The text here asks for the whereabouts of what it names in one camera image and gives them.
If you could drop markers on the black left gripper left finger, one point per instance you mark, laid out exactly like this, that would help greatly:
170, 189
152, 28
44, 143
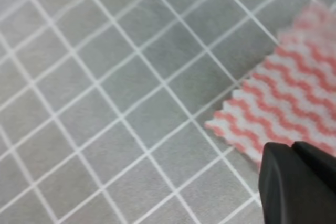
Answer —
289, 190

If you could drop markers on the pink white wavy striped towel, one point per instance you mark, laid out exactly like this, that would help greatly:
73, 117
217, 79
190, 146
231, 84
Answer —
290, 96

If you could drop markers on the grey grid tablecloth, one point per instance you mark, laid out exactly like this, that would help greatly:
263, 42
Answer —
103, 106

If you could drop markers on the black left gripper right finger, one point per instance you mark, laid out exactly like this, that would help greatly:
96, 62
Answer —
321, 163

